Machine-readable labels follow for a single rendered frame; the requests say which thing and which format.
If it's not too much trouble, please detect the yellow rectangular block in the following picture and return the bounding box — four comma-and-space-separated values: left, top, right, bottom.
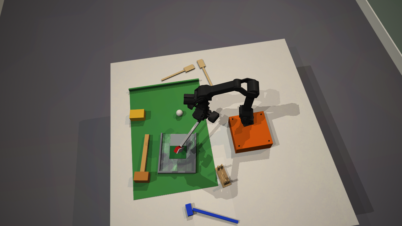
129, 109, 146, 121

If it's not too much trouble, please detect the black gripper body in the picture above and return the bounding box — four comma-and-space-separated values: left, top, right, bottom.
187, 102, 219, 123

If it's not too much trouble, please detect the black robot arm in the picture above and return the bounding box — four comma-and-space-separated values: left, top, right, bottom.
183, 78, 259, 127

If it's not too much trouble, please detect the green putting mat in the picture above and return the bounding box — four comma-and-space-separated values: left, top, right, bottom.
130, 82, 218, 200

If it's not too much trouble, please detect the blue putter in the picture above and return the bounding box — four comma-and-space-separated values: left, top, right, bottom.
185, 204, 238, 223

